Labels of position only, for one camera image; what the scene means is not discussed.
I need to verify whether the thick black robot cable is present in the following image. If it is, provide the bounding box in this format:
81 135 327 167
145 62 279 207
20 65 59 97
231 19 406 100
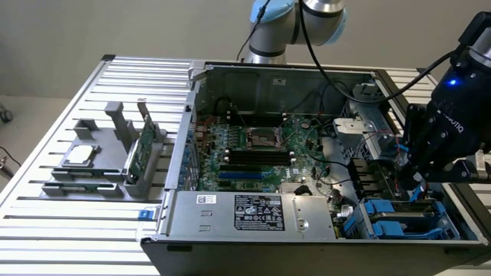
297 0 462 104

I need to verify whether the black RAM slot bank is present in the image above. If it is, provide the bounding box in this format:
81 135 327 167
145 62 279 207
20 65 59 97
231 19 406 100
225 148 296 166
228 110 288 121

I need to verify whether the silver metal bracket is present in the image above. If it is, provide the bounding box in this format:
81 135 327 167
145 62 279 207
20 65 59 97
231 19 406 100
474 149 491 179

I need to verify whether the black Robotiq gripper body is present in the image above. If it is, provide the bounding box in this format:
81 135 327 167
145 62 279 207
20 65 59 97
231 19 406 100
428 48 491 159

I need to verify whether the black internal wire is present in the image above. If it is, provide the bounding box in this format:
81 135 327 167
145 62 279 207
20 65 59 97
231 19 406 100
320 123 362 179

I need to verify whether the black plastic fan shroud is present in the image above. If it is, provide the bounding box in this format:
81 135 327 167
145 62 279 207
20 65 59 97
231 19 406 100
350 157 390 200

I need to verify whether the blue expansion slot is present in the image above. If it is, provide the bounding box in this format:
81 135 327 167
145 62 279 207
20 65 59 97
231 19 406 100
217 171 263 179

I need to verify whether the black open PC case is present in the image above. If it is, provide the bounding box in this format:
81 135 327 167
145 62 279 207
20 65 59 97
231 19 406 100
140 60 491 276

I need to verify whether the blue plastic disk bay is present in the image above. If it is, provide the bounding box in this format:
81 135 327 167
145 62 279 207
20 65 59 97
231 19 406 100
344 197 463 240

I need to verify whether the blue data wire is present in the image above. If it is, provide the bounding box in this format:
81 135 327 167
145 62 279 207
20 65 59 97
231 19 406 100
396 143 428 204

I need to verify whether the green RAM stick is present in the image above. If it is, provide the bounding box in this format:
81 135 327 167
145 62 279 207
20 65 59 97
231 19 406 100
44 182 119 194
52 170 120 179

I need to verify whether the silver metal drive cage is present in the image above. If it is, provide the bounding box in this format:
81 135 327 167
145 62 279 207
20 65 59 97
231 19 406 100
332 97 404 162

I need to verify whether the thin black cable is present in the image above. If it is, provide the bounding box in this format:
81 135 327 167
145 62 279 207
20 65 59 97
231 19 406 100
236 0 269 63

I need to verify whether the black expansion slot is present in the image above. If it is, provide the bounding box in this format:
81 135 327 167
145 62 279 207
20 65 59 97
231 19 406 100
219 164 263 173

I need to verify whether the grey parts rack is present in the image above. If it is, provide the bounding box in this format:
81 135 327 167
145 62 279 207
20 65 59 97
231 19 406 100
40 101 169 197

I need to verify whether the green motherboard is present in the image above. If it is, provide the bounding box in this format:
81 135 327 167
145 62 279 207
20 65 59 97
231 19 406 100
193 113 348 199

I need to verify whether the grey power supply unit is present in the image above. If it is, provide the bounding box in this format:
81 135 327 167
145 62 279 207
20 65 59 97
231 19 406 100
156 190 339 240

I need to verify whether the metal CPU socket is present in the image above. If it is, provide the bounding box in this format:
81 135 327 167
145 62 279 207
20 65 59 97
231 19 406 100
244 126 287 151

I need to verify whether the silver CPU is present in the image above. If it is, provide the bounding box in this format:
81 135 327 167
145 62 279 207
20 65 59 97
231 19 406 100
63 145 101 168

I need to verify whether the silver chipset heatsink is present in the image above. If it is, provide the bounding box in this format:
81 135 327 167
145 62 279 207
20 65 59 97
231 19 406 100
280 182 308 197

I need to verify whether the green graphics card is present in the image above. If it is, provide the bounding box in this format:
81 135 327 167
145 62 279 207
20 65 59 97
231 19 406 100
125 99 160 185

